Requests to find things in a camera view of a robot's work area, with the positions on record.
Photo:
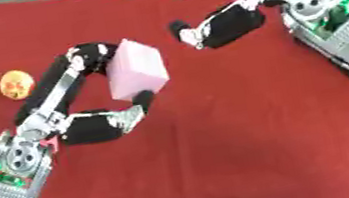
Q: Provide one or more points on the orange round toy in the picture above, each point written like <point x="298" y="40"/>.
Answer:
<point x="16" y="84"/>

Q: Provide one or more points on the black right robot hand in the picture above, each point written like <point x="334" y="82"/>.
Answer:
<point x="234" y="25"/>

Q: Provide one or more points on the pink foam block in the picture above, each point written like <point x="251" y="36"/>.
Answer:
<point x="137" y="71"/>

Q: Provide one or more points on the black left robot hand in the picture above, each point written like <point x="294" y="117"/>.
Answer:
<point x="91" y="130"/>

